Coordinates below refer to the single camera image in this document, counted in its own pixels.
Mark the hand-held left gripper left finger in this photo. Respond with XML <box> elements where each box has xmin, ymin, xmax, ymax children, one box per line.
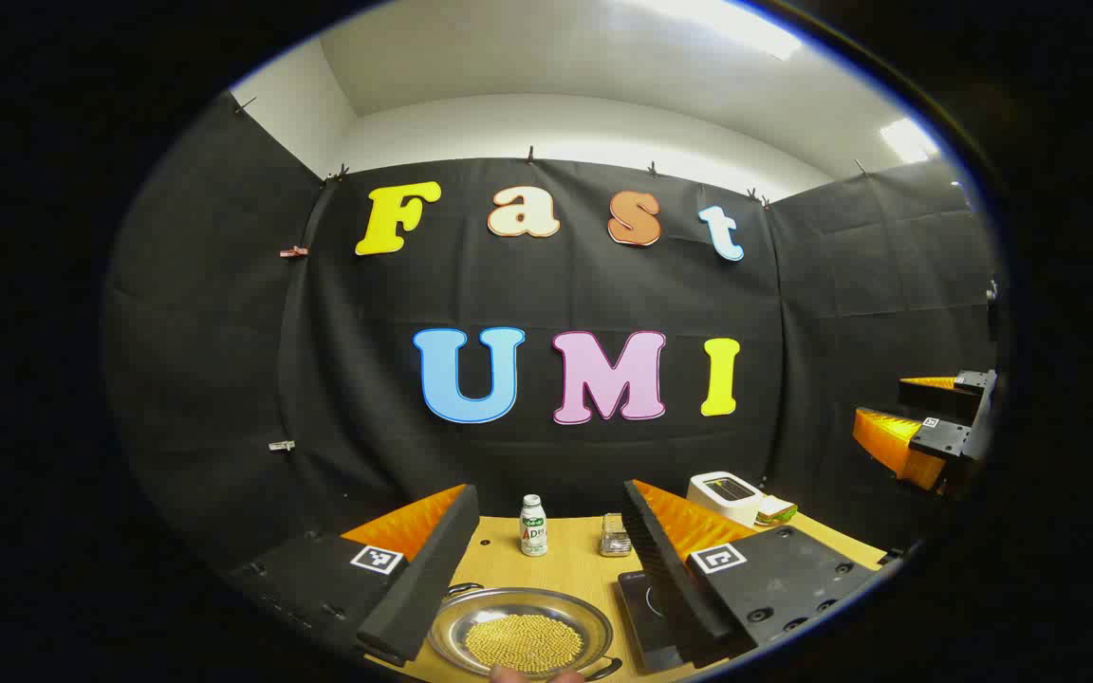
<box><xmin>224</xmin><ymin>484</ymin><xmax>481</xmax><ymax>665</ymax></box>

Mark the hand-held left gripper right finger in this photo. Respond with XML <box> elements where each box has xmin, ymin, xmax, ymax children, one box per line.
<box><xmin>622</xmin><ymin>479</ymin><xmax>889</xmax><ymax>670</ymax></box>

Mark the stainless steel pot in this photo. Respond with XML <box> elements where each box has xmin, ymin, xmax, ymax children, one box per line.
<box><xmin>426</xmin><ymin>581</ymin><xmax>623</xmax><ymax>682</ymax></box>

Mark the white toaster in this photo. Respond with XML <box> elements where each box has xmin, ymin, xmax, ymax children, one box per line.
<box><xmin>686</xmin><ymin>471</ymin><xmax>764</xmax><ymax>528</ymax></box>

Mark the pile of yellow soybeans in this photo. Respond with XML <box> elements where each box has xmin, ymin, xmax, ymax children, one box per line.
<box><xmin>464</xmin><ymin>614</ymin><xmax>585</xmax><ymax>674</ymax></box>

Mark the white drink bottle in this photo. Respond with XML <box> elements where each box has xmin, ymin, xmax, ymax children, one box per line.
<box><xmin>519</xmin><ymin>494</ymin><xmax>549</xmax><ymax>558</ymax></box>

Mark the ceiling light panel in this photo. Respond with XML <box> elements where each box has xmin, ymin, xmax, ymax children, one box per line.
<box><xmin>880</xmin><ymin>118</ymin><xmax>941</xmax><ymax>164</ymax></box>
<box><xmin>622</xmin><ymin>0</ymin><xmax>804</xmax><ymax>60</ymax></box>

